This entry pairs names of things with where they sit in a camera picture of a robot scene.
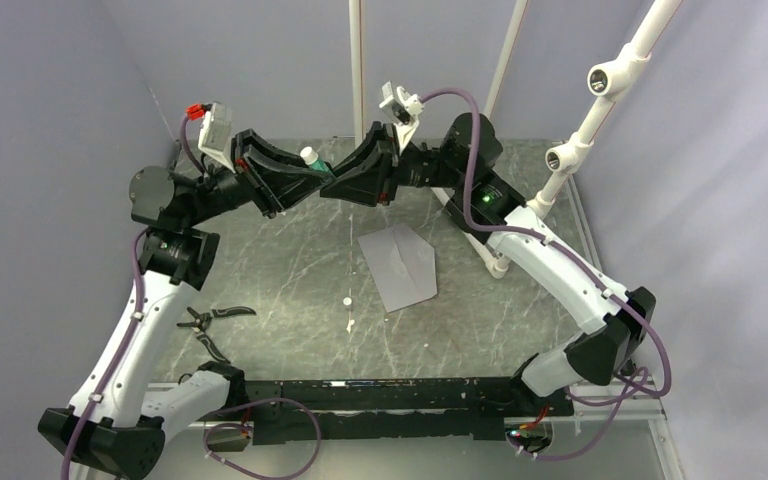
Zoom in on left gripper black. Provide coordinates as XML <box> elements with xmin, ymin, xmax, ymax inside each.
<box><xmin>182</xmin><ymin>128</ymin><xmax>331</xmax><ymax>228</ymax></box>

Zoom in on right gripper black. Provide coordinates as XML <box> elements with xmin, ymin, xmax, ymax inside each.
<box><xmin>321</xmin><ymin>121</ymin><xmax>469</xmax><ymax>206</ymax></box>

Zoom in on green white glue stick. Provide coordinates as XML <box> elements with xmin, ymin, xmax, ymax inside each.
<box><xmin>299</xmin><ymin>146</ymin><xmax>332</xmax><ymax>175</ymax></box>

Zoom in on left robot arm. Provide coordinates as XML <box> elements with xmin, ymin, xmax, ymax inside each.
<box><xmin>38</xmin><ymin>131</ymin><xmax>334</xmax><ymax>479</ymax></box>

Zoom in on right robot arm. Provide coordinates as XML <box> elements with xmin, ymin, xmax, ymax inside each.
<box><xmin>321</xmin><ymin>113</ymin><xmax>655</xmax><ymax>415</ymax></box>

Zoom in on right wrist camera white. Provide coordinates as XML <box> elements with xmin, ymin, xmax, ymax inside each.
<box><xmin>379</xmin><ymin>81</ymin><xmax>424</xmax><ymax>153</ymax></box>

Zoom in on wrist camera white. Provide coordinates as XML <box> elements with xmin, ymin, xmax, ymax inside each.
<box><xmin>379</xmin><ymin>81</ymin><xmax>424</xmax><ymax>153</ymax></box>
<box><xmin>186</xmin><ymin>102</ymin><xmax>234</xmax><ymax>170</ymax></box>

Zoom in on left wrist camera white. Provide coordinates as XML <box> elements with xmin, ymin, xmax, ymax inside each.
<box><xmin>186</xmin><ymin>102</ymin><xmax>234</xmax><ymax>170</ymax></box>

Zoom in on black handled pliers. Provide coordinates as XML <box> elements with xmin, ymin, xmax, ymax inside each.
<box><xmin>178</xmin><ymin>305</ymin><xmax>257</xmax><ymax>365</ymax></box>

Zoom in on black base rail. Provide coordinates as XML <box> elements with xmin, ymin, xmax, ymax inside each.
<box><xmin>202</xmin><ymin>376</ymin><xmax>575</xmax><ymax>454</ymax></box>

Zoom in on white pvc pipe frame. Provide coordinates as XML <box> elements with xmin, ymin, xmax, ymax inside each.
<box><xmin>347</xmin><ymin>0</ymin><xmax>685</xmax><ymax>280</ymax></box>

